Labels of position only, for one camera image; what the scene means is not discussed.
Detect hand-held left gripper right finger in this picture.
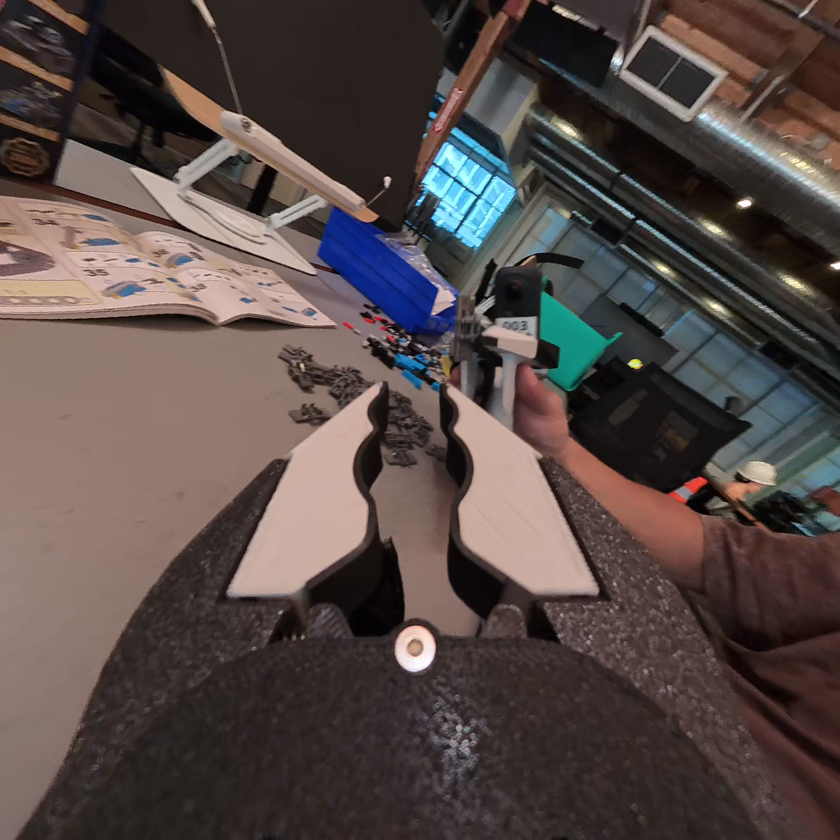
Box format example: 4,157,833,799
438,385,601,613

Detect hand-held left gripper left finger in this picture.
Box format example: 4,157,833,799
227,382,389,610

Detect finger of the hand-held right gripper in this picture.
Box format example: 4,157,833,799
478,325,540,361

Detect pile of grey track pieces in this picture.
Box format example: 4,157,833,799
277,343,450,468

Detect person's right forearm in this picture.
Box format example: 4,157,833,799
541,433,713,595

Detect grey desk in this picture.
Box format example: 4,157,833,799
0,178,490,828

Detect person's right hand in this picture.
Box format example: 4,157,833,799
515,364,573,460

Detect teal plastic bin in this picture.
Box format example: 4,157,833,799
538,290,623,392

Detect bright window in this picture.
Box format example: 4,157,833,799
419,140,517,249

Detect clear plastic bags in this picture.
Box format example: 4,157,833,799
379,230,439,280

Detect blue storage bin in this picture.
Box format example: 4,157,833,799
317,206,458,337

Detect black machine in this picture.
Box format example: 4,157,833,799
570,357,752,490

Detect white ceiling vent unit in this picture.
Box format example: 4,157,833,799
619,25,729,123

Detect person's brown shirt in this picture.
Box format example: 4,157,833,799
682,512,840,840

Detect instruction manual booklet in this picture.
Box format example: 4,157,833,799
0,196,339,329

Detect black board panel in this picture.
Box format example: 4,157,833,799
98,0,448,232

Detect white book stand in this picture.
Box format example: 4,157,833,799
129,0,395,277

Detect toy kit box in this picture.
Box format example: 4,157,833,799
0,0,91,186

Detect wooden post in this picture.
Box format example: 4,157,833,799
412,0,534,191

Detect silver air duct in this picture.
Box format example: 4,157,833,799
607,52,840,253

